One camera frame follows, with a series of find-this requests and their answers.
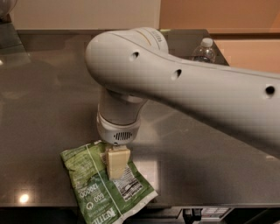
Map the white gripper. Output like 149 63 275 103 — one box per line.
96 113 141 180

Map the green jalapeno chip bag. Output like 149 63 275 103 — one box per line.
60 141 158 224

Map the clear plastic water bottle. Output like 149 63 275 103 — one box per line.
192 38 216 63

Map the glass object top left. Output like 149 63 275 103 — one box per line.
0 0 18 22

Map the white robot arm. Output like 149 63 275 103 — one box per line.
85 27 280 154

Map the black device under table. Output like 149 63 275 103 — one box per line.
182 207 233 224

